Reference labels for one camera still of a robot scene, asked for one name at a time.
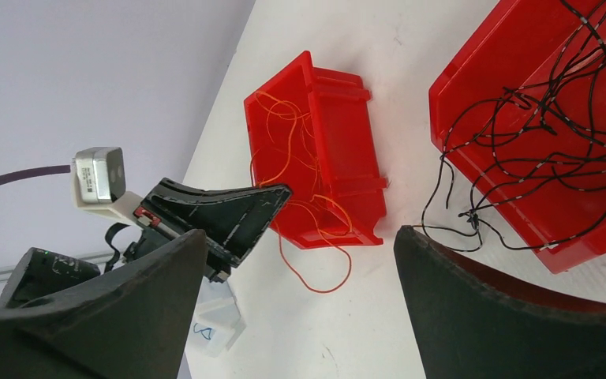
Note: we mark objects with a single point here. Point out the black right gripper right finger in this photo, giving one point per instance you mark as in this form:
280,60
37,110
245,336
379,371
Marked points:
473,321

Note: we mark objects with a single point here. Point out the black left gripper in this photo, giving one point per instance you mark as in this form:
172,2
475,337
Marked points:
233,221

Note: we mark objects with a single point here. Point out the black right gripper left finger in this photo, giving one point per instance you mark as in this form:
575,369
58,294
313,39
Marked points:
130,322

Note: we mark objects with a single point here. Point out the white plastic tray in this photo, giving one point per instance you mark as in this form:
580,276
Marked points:
217,321

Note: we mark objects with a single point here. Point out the far red plastic bin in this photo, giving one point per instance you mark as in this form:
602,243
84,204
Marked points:
309,128

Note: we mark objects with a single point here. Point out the red plastic bin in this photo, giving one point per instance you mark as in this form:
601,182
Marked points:
309,128
520,111

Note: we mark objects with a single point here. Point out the near red plastic bin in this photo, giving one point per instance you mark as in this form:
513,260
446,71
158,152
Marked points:
520,111

